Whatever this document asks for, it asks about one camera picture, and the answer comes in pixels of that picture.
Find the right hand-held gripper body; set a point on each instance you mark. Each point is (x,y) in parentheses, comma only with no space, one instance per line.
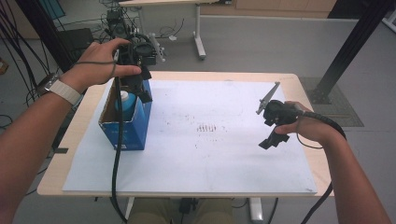
(278,112)

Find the blue bottle with white cap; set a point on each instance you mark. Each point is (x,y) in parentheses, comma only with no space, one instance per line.
(128,105)

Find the person's left leg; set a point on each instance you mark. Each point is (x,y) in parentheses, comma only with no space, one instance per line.
(149,213)

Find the white table leg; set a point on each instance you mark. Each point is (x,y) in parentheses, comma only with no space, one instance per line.
(130,205)
(256,210)

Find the black box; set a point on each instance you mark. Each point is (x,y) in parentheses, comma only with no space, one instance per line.
(74,37)

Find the black device under table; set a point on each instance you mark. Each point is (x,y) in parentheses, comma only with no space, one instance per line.
(186,205)

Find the person's leg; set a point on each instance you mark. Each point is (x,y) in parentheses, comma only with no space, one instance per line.
(214,213)
(149,213)

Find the teal panel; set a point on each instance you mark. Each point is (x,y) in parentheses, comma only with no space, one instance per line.
(53,7)

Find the person's right leg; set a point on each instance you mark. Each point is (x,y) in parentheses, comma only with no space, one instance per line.
(214,213)

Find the black computer tower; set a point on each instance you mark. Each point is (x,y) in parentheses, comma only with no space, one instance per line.
(116,25)

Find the white object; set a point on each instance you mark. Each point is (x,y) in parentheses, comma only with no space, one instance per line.
(391,21)

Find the orange box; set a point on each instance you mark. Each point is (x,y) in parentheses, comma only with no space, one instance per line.
(3,66)

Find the white desk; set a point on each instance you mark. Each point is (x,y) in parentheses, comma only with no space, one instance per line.
(198,31)

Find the person's left hand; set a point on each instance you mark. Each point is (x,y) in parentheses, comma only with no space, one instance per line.
(93,67)

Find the white floor plug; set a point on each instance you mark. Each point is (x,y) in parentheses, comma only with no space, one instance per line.
(172,38)

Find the dark floor mat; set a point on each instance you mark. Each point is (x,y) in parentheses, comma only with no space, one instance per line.
(339,112)

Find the black tape strip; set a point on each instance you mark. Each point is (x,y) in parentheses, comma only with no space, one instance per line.
(61,150)

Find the white paper sheet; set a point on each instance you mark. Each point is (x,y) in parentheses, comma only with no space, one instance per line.
(193,168)

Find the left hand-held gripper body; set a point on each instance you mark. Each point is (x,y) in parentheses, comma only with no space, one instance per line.
(141,51)

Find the person's right hand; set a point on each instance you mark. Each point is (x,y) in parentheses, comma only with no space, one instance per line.
(314,129)

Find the blue cardboard box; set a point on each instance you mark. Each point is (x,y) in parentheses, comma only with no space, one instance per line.
(134,133)

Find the black metal stand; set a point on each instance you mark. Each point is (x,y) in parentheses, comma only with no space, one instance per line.
(34,18)
(351,40)

